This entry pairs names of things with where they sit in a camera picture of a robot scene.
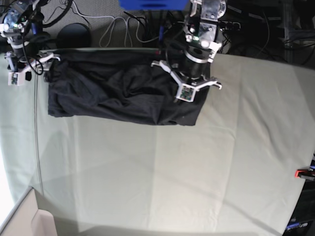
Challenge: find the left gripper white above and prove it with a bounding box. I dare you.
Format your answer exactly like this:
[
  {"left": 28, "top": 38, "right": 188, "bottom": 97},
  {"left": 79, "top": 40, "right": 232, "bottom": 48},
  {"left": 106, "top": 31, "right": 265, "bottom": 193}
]
[{"left": 151, "top": 60, "right": 222, "bottom": 102}]

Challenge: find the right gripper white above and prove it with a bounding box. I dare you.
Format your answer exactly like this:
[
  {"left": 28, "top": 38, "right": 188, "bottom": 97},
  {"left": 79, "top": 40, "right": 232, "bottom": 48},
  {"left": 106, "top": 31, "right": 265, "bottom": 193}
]
[{"left": 4, "top": 52, "right": 61, "bottom": 86}]

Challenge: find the black t-shirt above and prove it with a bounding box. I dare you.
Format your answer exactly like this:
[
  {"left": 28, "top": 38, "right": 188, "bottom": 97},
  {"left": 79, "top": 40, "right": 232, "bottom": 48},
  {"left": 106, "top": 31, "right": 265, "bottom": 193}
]
[{"left": 47, "top": 51, "right": 209, "bottom": 126}]

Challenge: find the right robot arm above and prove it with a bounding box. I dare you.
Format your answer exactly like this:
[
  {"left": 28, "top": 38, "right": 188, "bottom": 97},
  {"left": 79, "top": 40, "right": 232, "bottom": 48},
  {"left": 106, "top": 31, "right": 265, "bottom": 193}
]
[{"left": 0, "top": 0, "right": 73, "bottom": 86}]

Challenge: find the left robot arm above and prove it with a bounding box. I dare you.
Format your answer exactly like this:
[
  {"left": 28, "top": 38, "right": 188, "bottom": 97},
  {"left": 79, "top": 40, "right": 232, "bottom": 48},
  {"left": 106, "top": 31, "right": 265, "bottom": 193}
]
[{"left": 151, "top": 0, "right": 227, "bottom": 103}]

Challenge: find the black round base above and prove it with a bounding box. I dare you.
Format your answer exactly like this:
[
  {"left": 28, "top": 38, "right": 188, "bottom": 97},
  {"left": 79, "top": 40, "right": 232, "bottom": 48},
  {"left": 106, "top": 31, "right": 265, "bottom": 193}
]
[{"left": 56, "top": 23, "right": 92, "bottom": 49}]

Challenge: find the black power strip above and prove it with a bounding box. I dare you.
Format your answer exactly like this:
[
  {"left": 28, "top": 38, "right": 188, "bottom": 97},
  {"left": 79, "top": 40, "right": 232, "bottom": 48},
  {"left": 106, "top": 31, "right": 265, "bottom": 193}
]
[{"left": 219, "top": 21, "right": 241, "bottom": 31}]

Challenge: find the light green table cloth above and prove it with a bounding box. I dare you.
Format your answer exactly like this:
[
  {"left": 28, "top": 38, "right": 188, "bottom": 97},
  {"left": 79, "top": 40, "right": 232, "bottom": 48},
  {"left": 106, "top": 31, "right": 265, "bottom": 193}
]
[{"left": 0, "top": 55, "right": 315, "bottom": 236}]

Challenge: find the blue plastic box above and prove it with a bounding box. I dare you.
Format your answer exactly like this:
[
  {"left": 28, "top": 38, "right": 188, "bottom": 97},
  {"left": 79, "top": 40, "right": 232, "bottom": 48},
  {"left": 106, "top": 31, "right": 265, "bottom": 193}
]
[{"left": 119, "top": 0, "right": 189, "bottom": 10}]

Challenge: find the beige side table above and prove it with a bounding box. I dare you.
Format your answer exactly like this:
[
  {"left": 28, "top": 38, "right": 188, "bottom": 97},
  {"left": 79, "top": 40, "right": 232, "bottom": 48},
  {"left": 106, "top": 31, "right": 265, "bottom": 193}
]
[{"left": 0, "top": 187, "right": 58, "bottom": 236}]

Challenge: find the red black clamp right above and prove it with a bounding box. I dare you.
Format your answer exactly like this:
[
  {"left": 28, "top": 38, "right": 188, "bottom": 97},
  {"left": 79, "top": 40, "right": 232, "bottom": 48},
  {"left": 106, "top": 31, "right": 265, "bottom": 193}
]
[{"left": 295, "top": 168, "right": 315, "bottom": 181}]

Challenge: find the white cable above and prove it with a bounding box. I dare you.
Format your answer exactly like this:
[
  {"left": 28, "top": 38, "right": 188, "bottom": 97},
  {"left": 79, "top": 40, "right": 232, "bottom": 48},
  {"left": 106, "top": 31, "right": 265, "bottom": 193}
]
[{"left": 70, "top": 0, "right": 148, "bottom": 47}]

